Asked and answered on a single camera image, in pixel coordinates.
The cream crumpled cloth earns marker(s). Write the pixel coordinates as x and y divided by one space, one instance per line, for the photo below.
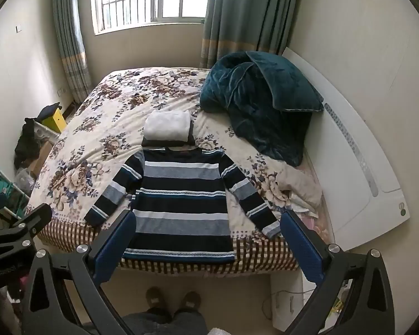
302 185

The cardboard box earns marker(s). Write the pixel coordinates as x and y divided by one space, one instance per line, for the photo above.
43 155

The yellow box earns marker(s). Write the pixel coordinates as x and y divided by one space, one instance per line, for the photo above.
56 122

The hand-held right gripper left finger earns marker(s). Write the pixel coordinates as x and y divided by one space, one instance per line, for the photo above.
114 242

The dark bag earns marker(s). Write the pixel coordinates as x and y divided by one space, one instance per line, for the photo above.
49 110

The teal blue garment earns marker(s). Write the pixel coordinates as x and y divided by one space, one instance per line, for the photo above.
255 101

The grey-green curtain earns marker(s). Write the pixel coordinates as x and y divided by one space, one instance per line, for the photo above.
71 42
248 14

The floral bed blanket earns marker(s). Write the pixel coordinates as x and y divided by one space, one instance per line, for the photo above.
101 122

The white folded garment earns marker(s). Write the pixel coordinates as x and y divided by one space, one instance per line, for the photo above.
167 125

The black clothes pile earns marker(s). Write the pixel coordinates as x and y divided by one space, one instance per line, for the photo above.
24 143

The blue striped knit sweater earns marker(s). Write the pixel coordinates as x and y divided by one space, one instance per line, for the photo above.
183 202

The person's grey trouser legs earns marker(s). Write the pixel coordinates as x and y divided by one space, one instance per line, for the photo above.
160 322

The dark folded garment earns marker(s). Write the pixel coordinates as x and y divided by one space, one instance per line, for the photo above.
192 136

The brown slipper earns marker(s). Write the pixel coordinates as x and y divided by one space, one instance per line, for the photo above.
156 297
189 302

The green metal rack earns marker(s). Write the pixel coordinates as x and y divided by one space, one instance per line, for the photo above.
7 185

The white nightstand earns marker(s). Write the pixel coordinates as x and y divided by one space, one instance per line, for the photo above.
289 307

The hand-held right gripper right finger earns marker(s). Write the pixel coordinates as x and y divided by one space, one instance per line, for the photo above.
302 247

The wall switch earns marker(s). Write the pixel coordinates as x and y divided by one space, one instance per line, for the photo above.
19 28

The white headboard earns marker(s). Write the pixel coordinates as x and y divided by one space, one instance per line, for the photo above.
356 167

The clear plastic bag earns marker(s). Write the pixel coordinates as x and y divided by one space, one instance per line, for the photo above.
24 179

